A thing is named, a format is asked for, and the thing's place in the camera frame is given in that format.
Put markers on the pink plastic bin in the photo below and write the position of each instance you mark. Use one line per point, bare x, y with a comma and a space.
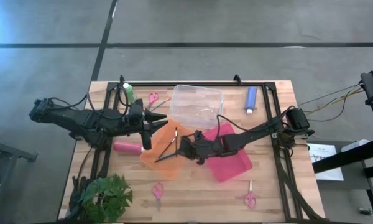
230, 168

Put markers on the magenta paint bottle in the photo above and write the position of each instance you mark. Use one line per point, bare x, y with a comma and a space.
127, 147

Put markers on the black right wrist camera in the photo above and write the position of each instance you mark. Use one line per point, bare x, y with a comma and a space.
199, 134

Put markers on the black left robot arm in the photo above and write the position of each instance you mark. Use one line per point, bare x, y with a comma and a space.
77, 119

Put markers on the green paint bottle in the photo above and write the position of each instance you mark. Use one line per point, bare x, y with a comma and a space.
130, 93

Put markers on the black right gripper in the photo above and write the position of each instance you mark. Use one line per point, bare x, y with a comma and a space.
197, 149

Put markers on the white paper sheet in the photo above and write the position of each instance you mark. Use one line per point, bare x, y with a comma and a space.
324, 151

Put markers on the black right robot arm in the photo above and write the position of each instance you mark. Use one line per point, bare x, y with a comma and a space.
251, 133

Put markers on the blue paint bottle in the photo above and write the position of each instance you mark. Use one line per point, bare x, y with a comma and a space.
251, 98

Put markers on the black metal stand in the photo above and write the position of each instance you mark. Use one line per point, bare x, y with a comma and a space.
6, 151

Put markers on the black side desk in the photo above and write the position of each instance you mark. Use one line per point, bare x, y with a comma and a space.
345, 157

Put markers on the small black floor device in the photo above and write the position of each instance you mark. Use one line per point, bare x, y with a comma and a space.
366, 212

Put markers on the black aluminium rig frame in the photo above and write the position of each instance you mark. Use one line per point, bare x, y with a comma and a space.
189, 84

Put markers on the white box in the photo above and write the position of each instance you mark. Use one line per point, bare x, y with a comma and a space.
354, 145

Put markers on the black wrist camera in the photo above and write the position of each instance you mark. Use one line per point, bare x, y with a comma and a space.
199, 134
146, 141

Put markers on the green artificial plant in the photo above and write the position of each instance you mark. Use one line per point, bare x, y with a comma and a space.
105, 193

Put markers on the clear plastic bin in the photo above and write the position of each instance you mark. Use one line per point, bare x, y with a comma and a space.
196, 105

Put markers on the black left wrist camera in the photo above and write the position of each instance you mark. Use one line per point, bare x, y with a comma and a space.
146, 141

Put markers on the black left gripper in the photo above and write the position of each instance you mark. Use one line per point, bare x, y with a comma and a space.
138, 116

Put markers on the orange plastic bin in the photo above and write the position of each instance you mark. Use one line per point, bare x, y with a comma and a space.
171, 168

